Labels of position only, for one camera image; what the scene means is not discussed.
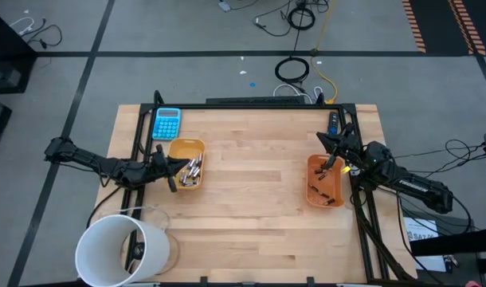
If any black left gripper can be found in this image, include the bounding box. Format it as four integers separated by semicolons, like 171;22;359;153
147;153;191;194

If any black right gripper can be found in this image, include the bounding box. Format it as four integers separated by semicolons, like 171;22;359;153
316;129;363;171

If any black remote control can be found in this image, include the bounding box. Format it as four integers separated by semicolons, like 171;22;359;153
327;111;340;136

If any yellow plastic bin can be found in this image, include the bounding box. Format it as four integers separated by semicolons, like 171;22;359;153
167;137;206;191

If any orange plastic bin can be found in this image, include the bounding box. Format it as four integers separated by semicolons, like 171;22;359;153
305;154;346;209

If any blue calculator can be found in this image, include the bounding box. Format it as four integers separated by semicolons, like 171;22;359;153
151;107;182;141

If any black ribbed bar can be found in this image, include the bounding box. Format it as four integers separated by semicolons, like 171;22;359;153
206;96;306;105

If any white cylindrical bucket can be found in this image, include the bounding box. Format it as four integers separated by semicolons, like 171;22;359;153
74;214;171;287

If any white printed paper sheet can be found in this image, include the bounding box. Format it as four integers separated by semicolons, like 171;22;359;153
404;217;447;273

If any black beam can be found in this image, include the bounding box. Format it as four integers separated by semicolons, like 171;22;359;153
409;227;486;257

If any black cabinet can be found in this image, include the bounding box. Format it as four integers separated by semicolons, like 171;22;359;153
0;7;38;95

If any yellow floor cable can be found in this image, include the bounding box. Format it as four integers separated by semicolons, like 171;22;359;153
310;0;339;105

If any black base cable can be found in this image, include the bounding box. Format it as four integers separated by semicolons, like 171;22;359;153
86;186;123;228

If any white floor cable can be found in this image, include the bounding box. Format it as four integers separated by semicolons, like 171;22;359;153
272;82;323;105

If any black aluminium table frame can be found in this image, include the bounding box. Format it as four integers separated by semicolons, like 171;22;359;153
123;90;411;282

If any black coiled floor cable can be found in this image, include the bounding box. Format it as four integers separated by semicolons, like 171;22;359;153
274;57;310;84
286;6;316;31

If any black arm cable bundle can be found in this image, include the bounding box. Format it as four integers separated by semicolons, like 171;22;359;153
390;138;486;236

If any thin black floor cable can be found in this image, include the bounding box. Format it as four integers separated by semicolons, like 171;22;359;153
19;24;64;49

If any thin white cable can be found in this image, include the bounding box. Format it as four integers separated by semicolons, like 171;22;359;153
10;17;35;35

